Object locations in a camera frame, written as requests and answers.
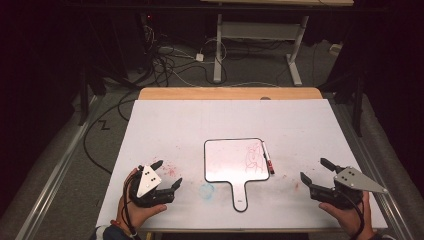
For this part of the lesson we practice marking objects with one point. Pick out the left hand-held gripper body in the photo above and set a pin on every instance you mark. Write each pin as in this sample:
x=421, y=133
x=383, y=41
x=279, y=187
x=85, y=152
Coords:
x=148, y=186

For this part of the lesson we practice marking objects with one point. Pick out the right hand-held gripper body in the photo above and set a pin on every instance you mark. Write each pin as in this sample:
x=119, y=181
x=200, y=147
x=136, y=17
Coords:
x=346, y=186

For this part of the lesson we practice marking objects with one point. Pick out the red whiteboard marker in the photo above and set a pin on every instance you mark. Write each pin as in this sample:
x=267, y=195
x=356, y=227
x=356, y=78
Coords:
x=267, y=158

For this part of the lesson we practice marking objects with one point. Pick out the person's left hand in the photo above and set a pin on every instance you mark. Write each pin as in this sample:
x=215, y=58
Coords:
x=135, y=210

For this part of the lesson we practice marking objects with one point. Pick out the person's right hand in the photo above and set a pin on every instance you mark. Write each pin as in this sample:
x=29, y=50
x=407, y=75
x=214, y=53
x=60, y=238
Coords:
x=348, y=218

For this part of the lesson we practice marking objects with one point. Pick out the black metal stand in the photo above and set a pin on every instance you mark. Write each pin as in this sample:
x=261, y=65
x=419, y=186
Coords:
x=358, y=103

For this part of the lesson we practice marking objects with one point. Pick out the white table cover sheet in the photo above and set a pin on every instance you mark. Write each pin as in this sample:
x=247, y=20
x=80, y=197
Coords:
x=233, y=120

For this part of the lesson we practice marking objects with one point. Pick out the white power adapter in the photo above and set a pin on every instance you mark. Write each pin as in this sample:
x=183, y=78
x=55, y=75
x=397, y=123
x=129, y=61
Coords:
x=199, y=57

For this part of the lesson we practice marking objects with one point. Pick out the white metal desk frame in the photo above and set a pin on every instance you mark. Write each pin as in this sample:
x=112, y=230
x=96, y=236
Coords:
x=256, y=33

